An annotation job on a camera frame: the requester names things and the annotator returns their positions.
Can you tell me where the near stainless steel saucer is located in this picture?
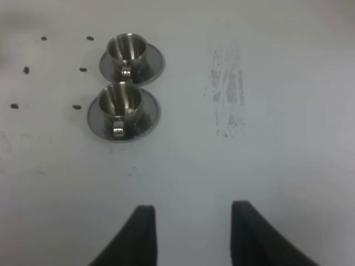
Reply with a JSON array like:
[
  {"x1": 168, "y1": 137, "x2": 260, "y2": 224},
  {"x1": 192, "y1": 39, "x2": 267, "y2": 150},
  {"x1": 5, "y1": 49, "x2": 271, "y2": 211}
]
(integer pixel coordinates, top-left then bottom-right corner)
[{"x1": 87, "y1": 89, "x2": 161, "y2": 142}]

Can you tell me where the near stainless steel teacup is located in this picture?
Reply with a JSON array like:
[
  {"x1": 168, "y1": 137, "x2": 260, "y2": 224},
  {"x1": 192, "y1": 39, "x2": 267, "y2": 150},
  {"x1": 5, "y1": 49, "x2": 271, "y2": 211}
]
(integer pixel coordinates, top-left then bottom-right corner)
[{"x1": 98, "y1": 81, "x2": 143, "y2": 139}]

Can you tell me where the stainless steel saucer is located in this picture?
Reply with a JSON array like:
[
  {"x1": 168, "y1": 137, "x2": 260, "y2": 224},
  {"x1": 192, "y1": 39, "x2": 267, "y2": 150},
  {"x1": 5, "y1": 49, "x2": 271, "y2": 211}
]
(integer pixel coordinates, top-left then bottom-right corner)
[
  {"x1": 99, "y1": 43, "x2": 165, "y2": 85},
  {"x1": 87, "y1": 89, "x2": 161, "y2": 142}
]

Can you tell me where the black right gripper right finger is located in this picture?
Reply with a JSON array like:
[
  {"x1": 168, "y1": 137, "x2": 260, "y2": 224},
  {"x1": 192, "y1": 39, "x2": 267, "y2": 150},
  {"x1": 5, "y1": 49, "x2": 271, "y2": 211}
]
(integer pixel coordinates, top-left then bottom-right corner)
[{"x1": 230, "y1": 201, "x2": 316, "y2": 266}]

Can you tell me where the stainless steel teacup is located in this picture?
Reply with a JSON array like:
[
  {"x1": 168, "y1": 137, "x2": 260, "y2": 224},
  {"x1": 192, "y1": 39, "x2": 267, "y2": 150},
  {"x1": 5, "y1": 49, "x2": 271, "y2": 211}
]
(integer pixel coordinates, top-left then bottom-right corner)
[
  {"x1": 98, "y1": 81, "x2": 143, "y2": 139},
  {"x1": 106, "y1": 33, "x2": 148, "y2": 81}
]

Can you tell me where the far stainless steel teacup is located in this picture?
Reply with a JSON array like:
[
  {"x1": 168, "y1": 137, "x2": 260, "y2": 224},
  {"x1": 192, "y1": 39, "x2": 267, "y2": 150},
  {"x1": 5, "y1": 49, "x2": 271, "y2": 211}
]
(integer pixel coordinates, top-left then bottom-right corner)
[{"x1": 106, "y1": 33, "x2": 148, "y2": 81}]

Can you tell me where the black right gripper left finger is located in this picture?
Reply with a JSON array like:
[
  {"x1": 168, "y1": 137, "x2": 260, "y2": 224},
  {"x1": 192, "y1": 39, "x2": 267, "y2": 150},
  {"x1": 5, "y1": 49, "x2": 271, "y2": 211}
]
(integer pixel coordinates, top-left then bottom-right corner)
[{"x1": 90, "y1": 206, "x2": 158, "y2": 265}]

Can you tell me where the far stainless steel saucer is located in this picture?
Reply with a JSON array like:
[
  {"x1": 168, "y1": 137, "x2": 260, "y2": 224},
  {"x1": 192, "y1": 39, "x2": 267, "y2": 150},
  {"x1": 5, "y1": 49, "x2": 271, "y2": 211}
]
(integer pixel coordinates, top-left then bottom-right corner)
[{"x1": 99, "y1": 43, "x2": 165, "y2": 85}]

